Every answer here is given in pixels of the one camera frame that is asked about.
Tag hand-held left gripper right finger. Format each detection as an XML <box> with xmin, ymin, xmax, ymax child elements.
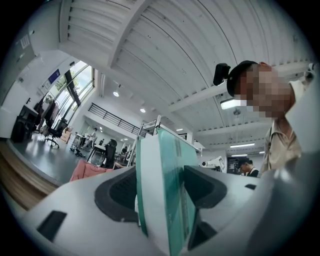
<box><xmin>184</xmin><ymin>165</ymin><xmax>273</xmax><ymax>255</ymax></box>

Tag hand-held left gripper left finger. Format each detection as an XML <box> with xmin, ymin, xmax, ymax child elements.
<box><xmin>21</xmin><ymin>166</ymin><xmax>161</xmax><ymax>256</ymax></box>

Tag green and white box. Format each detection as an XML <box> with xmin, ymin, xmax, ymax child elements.
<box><xmin>134</xmin><ymin>128</ymin><xmax>201</xmax><ymax>256</ymax></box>

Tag pink quilted blanket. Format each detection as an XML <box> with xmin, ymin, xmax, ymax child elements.
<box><xmin>69</xmin><ymin>159</ymin><xmax>121</xmax><ymax>182</ymax></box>

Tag black shelving unit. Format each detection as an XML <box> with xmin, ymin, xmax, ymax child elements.
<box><xmin>227</xmin><ymin>156</ymin><xmax>247</xmax><ymax>174</ymax></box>

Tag black high-back office chair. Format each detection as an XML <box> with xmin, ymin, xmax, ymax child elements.
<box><xmin>103</xmin><ymin>139</ymin><xmax>118</xmax><ymax>169</ymax></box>

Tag white table with black legs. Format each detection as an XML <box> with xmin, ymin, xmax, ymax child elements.
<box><xmin>86</xmin><ymin>144</ymin><xmax>108</xmax><ymax>162</ymax></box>

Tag long strip ceiling light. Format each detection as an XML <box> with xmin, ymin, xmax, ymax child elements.
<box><xmin>229</xmin><ymin>142</ymin><xmax>256</xmax><ymax>149</ymax></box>

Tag white equipment cart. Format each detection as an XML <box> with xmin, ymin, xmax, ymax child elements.
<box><xmin>71</xmin><ymin>132</ymin><xmax>87</xmax><ymax>151</ymax></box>

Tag black balcony railing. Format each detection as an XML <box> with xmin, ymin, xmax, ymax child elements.
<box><xmin>87</xmin><ymin>102</ymin><xmax>149</xmax><ymax>138</ymax></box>

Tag cardboard boxes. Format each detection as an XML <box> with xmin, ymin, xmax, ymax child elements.
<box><xmin>61</xmin><ymin>126</ymin><xmax>75</xmax><ymax>144</ymax></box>

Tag person's beige shirt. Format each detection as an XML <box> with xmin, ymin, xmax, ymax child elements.
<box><xmin>259</xmin><ymin>79</ymin><xmax>312</xmax><ymax>177</ymax></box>

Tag rectangular ceiling light panel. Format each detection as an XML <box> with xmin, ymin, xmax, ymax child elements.
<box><xmin>220</xmin><ymin>98</ymin><xmax>242</xmax><ymax>111</ymax></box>

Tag black mesh office chair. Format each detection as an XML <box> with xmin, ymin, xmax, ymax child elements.
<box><xmin>44</xmin><ymin>119</ymin><xmax>69</xmax><ymax>148</ymax></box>

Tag clothes rack with garments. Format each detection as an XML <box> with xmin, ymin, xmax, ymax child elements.
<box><xmin>33</xmin><ymin>91</ymin><xmax>61</xmax><ymax>131</ymax></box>

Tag person's head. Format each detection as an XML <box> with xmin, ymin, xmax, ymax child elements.
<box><xmin>234</xmin><ymin>62</ymin><xmax>296</xmax><ymax>121</ymax></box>

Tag large glass window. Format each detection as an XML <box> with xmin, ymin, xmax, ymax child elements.
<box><xmin>47</xmin><ymin>60</ymin><xmax>95</xmax><ymax>121</ymax></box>

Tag black storage cabinet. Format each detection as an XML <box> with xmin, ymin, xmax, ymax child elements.
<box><xmin>10</xmin><ymin>104</ymin><xmax>40</xmax><ymax>144</ymax></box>

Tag white metal frame rack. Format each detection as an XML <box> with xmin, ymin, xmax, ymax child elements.
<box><xmin>138</xmin><ymin>114</ymin><xmax>204</xmax><ymax>154</ymax></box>

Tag black head camera band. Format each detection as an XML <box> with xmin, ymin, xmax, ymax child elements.
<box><xmin>226</xmin><ymin>60</ymin><xmax>259</xmax><ymax>97</ymax></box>

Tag black head-mounted camera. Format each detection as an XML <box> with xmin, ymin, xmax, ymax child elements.
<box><xmin>213</xmin><ymin>63</ymin><xmax>232</xmax><ymax>86</ymax></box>

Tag blue wall sign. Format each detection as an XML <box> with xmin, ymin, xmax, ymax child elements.
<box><xmin>48</xmin><ymin>68</ymin><xmax>61</xmax><ymax>85</ymax></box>

